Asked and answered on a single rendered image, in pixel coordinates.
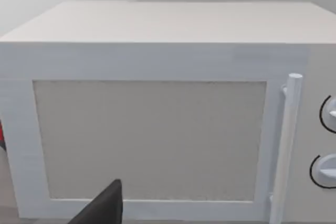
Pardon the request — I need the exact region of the pale microwave door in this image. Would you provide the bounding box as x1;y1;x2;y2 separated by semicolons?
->
0;41;308;221

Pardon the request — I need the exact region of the red and black object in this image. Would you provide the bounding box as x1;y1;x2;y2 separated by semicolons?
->
0;120;8;152

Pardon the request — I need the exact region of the pale microwave knob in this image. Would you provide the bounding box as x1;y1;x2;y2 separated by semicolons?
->
312;155;336;187
322;95;336;132

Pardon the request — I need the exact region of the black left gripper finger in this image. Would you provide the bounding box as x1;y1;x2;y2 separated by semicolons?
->
67;178;124;224

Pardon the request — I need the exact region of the pale microwave door handle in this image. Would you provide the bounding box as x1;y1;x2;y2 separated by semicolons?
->
268;73;303;224

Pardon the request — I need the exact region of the pale microwave oven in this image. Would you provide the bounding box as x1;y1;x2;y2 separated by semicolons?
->
0;1;336;224

